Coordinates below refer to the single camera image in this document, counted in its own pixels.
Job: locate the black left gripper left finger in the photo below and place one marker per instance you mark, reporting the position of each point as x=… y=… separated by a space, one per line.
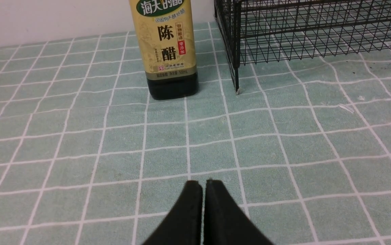
x=182 y=224

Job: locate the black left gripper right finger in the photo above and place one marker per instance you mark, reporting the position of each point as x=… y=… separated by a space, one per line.
x=224 y=221

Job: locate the vinegar bottle beige label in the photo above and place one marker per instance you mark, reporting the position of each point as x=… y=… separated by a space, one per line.
x=165 y=33

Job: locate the green checked tablecloth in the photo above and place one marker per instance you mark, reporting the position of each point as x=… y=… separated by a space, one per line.
x=88 y=157

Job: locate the black wire shelf rack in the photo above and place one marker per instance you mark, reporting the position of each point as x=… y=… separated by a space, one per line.
x=262 y=31

